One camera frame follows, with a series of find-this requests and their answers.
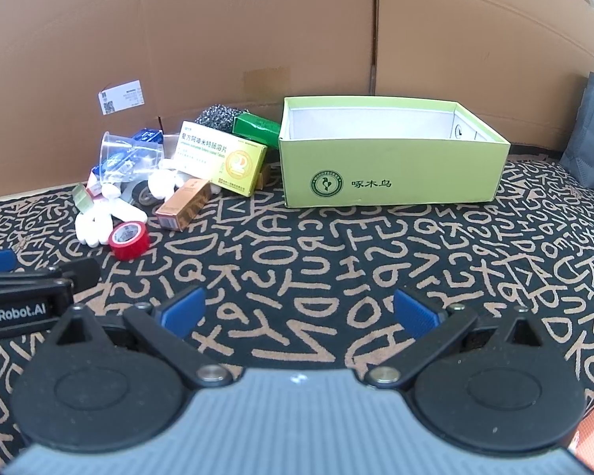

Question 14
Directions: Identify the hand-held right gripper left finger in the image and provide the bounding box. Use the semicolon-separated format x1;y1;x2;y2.
54;287;236;391

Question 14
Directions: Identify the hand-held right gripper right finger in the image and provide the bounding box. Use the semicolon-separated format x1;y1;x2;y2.
364;288;548;391

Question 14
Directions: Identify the light green shoe box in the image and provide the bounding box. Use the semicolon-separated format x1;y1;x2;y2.
277;96;512;209

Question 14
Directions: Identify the blue gum container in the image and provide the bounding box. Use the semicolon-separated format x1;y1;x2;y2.
129;129;164;147

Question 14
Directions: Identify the yellow medicine box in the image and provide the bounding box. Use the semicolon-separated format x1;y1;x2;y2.
172;120;269;197

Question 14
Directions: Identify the small green printed box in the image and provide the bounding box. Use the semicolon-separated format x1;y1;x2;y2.
232;113;283;150

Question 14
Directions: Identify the steel wool scrubber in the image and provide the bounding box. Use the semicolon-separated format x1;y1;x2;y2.
194;104;251;132

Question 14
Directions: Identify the red tape roll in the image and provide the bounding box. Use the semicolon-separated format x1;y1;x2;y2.
108;220;152;261

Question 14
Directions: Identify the small green label packet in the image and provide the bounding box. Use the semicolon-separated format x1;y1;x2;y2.
72;183;95;214

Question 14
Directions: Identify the pink small packet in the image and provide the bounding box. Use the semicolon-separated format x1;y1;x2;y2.
86;168;106;197

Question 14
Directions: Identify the black tape roll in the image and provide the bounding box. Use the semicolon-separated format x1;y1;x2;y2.
128;180;167;209

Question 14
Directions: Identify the black letter-patterned mat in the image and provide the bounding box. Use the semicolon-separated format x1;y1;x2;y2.
0;151;594;475

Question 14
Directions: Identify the brown orange carton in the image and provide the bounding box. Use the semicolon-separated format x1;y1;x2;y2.
154;178;213;232

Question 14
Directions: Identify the clear plastic cup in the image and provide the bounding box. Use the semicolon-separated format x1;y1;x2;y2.
99;131;165;185

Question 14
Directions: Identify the white shipping label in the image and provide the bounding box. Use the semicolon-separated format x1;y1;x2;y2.
98;80;144;116

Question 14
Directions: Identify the grey fabric bag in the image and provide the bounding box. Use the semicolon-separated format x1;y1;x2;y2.
559;72;594;189

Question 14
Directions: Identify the brown cardboard backdrop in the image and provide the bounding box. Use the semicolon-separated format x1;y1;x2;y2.
0;0;594;203

